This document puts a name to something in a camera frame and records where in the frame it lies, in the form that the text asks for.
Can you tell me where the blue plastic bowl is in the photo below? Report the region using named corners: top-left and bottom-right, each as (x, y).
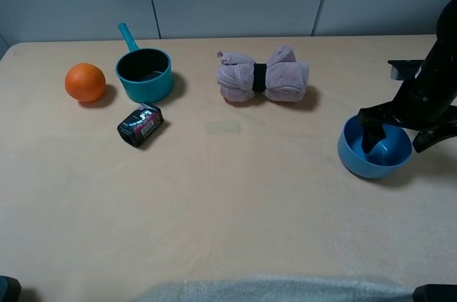
top-left (337, 116), bottom-right (413, 178)

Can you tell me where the teal saucepan with handle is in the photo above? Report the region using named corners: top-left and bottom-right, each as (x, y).
top-left (116, 23), bottom-right (174, 103)

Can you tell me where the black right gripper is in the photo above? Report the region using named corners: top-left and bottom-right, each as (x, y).
top-left (358, 67), bottom-right (456, 154)

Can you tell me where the rolled pink towel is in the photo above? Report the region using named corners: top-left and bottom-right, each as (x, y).
top-left (216, 45), bottom-right (310, 103)

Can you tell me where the grey cloth at table edge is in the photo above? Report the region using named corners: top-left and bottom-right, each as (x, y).
top-left (133, 276), bottom-right (413, 301)

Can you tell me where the black chewing gum box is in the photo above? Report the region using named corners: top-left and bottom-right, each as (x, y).
top-left (117, 102), bottom-right (164, 148)

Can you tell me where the orange fruit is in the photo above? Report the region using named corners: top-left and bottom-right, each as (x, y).
top-left (64, 63), bottom-right (106, 102)

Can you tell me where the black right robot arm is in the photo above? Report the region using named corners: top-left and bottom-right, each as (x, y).
top-left (358, 0), bottom-right (456, 154)

